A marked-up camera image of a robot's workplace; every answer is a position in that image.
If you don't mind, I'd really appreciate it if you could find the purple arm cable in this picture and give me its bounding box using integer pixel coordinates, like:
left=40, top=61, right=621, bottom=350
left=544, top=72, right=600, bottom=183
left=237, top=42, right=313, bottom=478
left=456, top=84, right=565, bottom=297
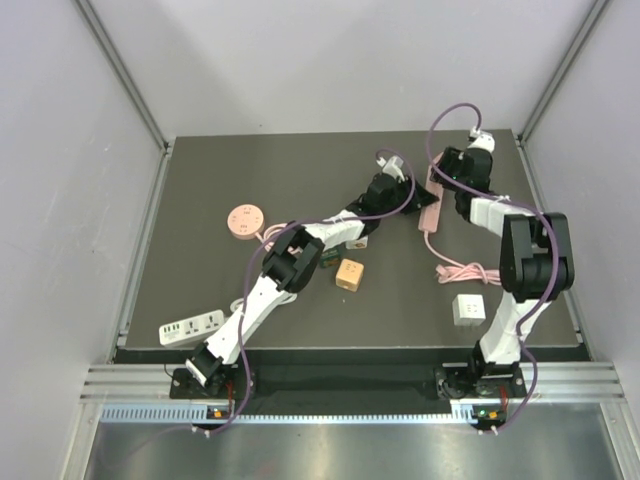
left=189, top=148, right=417, bottom=434
left=426, top=103, right=560, bottom=435

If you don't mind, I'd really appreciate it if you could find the pink power strip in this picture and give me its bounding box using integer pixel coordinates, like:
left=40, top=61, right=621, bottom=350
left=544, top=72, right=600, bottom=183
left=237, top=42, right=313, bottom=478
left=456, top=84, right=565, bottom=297
left=418, top=167, right=444, bottom=233

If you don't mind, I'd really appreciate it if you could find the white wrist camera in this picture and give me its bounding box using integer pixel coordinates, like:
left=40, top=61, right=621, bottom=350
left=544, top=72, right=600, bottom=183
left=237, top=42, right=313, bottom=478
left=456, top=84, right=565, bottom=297
left=376, top=155, right=405, bottom=181
left=468, top=127, right=496, bottom=154

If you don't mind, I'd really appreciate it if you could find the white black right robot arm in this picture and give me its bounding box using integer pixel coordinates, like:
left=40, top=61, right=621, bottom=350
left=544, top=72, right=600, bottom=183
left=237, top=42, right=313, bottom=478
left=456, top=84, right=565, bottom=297
left=431, top=146, right=575, bottom=399

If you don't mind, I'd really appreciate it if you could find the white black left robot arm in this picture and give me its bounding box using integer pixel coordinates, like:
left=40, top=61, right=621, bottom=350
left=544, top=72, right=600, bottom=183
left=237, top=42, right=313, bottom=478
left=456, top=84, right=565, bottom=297
left=185, top=173, right=439, bottom=397

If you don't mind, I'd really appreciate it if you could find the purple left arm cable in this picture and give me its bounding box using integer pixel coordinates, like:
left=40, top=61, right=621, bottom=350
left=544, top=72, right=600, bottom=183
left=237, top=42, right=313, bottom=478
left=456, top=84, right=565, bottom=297
left=189, top=148, right=417, bottom=434

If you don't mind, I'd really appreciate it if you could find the grey cable duct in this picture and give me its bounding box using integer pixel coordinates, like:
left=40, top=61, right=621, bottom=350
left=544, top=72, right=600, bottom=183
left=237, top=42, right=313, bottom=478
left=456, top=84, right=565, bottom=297
left=100, top=404, right=477, bottom=425

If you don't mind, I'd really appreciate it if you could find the orange cube adapter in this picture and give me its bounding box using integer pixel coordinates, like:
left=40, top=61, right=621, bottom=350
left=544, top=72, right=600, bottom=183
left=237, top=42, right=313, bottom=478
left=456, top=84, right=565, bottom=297
left=335, top=259, right=364, bottom=292

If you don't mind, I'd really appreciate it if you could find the white cube adapter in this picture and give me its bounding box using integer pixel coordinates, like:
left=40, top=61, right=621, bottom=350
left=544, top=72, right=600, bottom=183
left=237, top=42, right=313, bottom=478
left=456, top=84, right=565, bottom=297
left=452, top=294, right=486, bottom=327

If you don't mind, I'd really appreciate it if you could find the aluminium frame rail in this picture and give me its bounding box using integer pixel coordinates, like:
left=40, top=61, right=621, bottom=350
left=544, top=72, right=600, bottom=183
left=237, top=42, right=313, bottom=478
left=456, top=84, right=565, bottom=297
left=80, top=362, right=625, bottom=404

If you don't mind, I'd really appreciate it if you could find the white power strip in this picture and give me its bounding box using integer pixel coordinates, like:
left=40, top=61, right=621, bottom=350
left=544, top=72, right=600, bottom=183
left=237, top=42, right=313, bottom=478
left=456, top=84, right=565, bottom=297
left=158, top=310, right=226, bottom=348

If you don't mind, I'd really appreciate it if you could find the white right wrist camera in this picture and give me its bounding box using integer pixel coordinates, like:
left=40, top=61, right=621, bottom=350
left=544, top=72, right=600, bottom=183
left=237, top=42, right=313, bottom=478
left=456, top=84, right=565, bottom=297
left=468, top=127, right=496, bottom=154

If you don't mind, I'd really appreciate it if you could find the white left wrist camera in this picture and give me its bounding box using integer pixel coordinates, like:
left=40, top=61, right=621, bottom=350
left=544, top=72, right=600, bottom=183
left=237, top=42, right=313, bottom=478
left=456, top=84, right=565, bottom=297
left=376, top=155, right=405, bottom=181

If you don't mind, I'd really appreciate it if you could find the green wooden hexagon socket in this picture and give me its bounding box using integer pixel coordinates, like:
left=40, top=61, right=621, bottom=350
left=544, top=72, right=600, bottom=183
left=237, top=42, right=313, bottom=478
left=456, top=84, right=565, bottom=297
left=319, top=247, right=342, bottom=268

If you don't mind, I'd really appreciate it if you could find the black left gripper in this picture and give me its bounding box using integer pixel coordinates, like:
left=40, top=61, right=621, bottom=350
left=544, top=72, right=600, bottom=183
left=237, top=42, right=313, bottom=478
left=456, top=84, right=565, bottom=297
left=376, top=173, right=435, bottom=216

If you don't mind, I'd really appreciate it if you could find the pink round socket base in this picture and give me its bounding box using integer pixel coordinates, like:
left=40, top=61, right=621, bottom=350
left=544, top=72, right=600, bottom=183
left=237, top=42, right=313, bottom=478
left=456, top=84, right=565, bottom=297
left=227, top=204, right=265, bottom=240

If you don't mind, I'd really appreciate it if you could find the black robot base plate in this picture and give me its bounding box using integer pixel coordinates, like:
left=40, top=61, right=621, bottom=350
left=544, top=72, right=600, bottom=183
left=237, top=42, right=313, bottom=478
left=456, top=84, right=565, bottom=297
left=169, top=348, right=526, bottom=415

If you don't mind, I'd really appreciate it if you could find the white tiger cube plug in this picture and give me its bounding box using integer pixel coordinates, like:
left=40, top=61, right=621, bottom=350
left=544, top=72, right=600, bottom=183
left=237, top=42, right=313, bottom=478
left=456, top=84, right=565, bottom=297
left=345, top=236, right=368, bottom=250

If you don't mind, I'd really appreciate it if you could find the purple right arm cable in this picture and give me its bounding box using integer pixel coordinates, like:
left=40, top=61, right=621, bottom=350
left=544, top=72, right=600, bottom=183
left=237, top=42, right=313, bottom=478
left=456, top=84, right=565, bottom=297
left=426, top=103, right=560, bottom=435

